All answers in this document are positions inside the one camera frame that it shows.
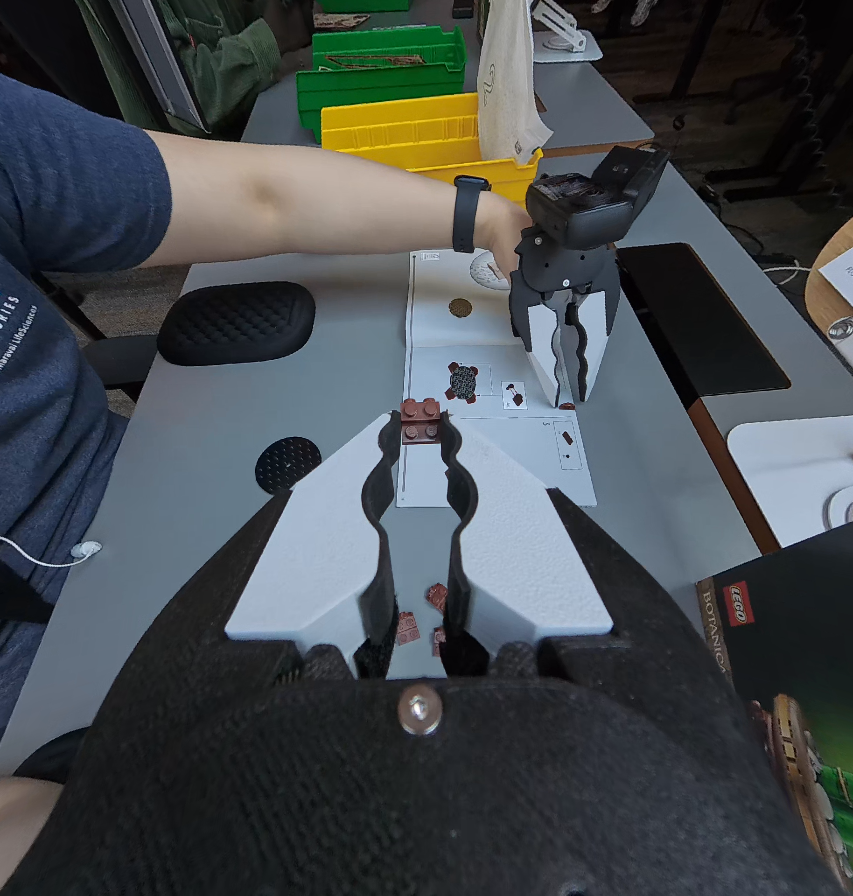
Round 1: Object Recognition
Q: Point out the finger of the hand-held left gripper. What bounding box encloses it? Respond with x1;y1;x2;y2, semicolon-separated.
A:
566;283;604;405
526;295;574;410

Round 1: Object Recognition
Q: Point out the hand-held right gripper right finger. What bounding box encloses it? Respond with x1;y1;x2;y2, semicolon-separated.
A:
437;412;615;679

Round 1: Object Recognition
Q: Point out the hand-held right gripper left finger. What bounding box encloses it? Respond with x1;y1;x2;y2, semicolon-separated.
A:
225;412;403;680

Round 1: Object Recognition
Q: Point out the person's left forearm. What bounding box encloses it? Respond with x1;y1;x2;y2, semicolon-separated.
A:
147;129;462;275

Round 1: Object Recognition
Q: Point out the person's right forearm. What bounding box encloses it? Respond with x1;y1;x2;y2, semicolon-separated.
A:
0;773;67;896

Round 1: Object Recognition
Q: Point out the person's left hand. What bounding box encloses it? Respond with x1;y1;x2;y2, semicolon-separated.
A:
474;190;534;273

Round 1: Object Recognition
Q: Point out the white instruction booklet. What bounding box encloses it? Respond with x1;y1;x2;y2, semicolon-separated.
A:
396;250;597;508

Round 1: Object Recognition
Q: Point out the black round studded plate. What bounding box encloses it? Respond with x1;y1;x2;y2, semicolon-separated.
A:
255;436;322;498

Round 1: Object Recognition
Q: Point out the black wristwatch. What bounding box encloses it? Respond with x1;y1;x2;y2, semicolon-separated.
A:
452;175;492;254

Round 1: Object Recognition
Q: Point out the black mat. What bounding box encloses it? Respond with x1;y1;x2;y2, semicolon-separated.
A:
617;243;791;399

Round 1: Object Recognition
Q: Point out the white paper bag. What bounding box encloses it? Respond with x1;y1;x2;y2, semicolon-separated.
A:
477;0;555;167

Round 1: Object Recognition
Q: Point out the white stand base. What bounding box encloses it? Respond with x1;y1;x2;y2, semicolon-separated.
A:
531;0;604;64
726;414;853;548

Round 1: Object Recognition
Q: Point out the yellow plastic bin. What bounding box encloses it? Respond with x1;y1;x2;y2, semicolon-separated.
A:
320;91;544;204

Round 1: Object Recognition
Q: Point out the round wooden board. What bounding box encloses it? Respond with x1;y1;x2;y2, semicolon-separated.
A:
804;210;853;351

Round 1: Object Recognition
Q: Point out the black armrest pad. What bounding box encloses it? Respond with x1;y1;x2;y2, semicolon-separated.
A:
14;728;91;785
157;281;317;367

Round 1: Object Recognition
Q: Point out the black toy brick box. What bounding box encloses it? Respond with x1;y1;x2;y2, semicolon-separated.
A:
696;514;853;896

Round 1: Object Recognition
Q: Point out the person's navy t-shirt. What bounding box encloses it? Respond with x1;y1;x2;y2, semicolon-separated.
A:
0;66;172;739

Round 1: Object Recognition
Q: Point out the white cord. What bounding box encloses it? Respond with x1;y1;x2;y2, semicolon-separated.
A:
0;531;104;569

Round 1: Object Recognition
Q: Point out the aluminium post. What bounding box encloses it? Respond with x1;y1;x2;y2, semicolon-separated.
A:
108;0;210;134

